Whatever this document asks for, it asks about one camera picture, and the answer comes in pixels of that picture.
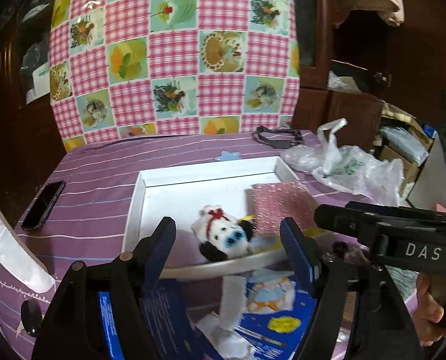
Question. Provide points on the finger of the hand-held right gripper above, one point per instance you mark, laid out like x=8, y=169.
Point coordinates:
x=339, y=219

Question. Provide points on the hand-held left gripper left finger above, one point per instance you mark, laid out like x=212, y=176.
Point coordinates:
x=159, y=247

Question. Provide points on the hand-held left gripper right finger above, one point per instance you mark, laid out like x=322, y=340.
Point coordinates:
x=296, y=255

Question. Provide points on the pink glitter pouch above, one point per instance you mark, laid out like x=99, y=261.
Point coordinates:
x=279, y=202

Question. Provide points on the yellow tissue pack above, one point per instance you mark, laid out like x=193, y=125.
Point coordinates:
x=246, y=217

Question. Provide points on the black and white plush dog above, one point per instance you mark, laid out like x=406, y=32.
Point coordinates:
x=223, y=236

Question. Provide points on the white cardboard box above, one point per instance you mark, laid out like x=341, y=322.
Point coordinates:
x=193, y=191

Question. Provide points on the blue printed packet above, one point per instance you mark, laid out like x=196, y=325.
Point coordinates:
x=275, y=326

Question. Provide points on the person's right hand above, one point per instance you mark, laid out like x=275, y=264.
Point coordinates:
x=429, y=307

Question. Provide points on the clear plastic bag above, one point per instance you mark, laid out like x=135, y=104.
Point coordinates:
x=350, y=165

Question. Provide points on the open cardboard box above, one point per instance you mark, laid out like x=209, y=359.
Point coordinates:
x=386, y=153

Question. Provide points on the purple striped tablecloth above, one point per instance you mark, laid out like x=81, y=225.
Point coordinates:
x=95, y=165

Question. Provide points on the black smartphone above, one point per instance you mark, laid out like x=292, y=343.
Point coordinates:
x=43, y=206

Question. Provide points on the black glossy small object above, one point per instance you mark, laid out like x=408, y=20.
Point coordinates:
x=31, y=317

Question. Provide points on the white tube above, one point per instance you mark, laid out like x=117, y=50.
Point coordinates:
x=13, y=255

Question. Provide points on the dark wooden cabinet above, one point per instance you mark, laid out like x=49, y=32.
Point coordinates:
x=13, y=120
x=358, y=63

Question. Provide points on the pink checkered printed cloth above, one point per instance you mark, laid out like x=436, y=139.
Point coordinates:
x=170, y=63

